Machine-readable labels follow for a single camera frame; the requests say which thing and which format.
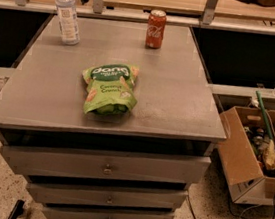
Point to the clear plastic water bottle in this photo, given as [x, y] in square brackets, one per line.
[67, 14]

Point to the grey drawer cabinet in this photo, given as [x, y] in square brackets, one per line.
[41, 104]

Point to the green snack bag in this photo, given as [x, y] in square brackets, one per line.
[110, 89]

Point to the top grey drawer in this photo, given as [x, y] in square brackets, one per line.
[104, 164]

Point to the grey drawer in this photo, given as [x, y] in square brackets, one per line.
[77, 213]
[106, 196]
[104, 164]

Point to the orange soda can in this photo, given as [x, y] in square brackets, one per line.
[155, 29]

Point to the bottom grey drawer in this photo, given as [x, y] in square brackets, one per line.
[77, 213]

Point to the middle grey drawer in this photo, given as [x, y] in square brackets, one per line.
[106, 196]

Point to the cardboard box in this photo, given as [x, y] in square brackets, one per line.
[244, 175]

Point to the green handled brush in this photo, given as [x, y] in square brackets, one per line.
[269, 151]

